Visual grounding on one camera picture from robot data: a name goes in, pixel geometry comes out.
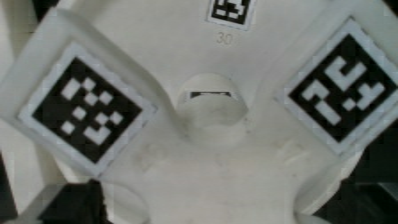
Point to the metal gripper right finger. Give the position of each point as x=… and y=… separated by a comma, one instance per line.
x=362, y=203

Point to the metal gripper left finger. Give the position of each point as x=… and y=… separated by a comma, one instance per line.
x=67, y=204

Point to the white cylindrical table leg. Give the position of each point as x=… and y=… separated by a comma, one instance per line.
x=211, y=109

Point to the white round table top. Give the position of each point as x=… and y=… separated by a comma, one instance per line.
x=195, y=43

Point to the white cross-shaped table base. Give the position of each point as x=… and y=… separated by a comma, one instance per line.
x=224, y=180

